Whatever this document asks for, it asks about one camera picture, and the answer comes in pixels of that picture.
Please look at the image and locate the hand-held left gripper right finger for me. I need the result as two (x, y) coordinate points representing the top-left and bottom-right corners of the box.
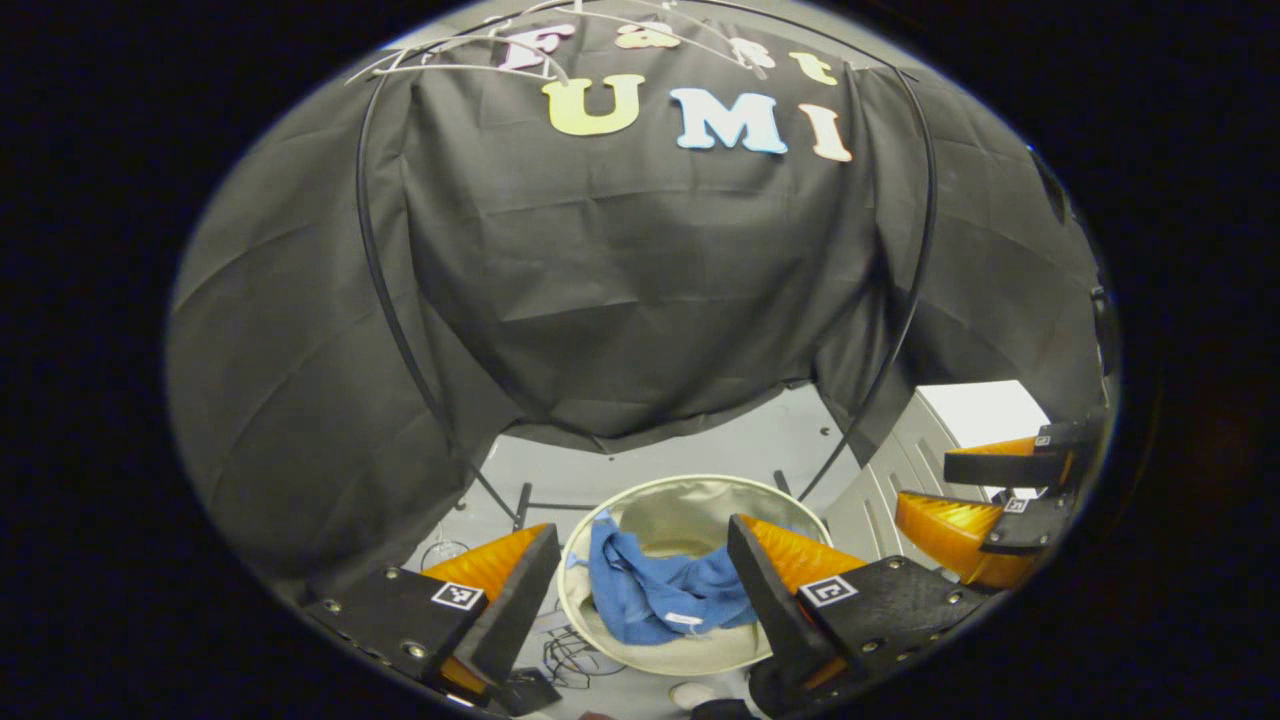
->
(727, 514), (986, 714)

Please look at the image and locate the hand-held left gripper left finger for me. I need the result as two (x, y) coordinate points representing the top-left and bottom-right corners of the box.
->
(300, 522), (563, 713)

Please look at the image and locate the blue corduroy jacket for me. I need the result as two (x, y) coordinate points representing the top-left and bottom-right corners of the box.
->
(587, 511), (762, 647)

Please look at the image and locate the beige round laundry hamper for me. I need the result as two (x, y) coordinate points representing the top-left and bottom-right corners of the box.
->
(556, 473), (834, 678)

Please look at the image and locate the black clothes rack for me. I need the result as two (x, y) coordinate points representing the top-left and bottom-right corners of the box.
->
(354, 0), (939, 532)

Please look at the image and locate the white hanger with cross bar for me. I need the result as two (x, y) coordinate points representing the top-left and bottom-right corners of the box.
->
(560, 3), (773, 79)

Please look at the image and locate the white hanger with arched shoulders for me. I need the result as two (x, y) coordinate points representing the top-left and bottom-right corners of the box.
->
(344, 33), (572, 87)

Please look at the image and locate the white cabinet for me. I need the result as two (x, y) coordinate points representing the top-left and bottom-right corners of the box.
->
(825, 379), (1052, 572)

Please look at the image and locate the person's white shoe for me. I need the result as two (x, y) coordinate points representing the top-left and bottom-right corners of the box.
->
(667, 680), (747, 714)

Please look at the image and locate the black backdrop cloth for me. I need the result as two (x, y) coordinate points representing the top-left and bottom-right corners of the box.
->
(165, 3), (1113, 603)

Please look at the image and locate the black cable tangle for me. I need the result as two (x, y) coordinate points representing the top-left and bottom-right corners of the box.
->
(539, 608), (629, 693)

